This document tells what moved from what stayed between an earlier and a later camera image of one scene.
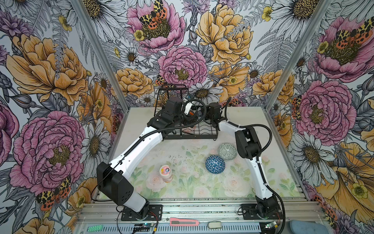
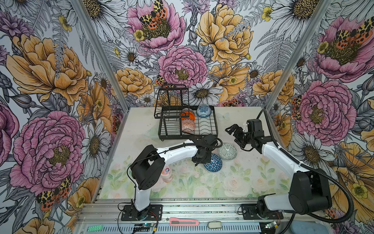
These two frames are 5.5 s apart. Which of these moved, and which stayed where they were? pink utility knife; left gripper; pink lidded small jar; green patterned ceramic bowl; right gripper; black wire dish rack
Moved: right gripper; left gripper
Stayed: pink utility knife; black wire dish rack; pink lidded small jar; green patterned ceramic bowl
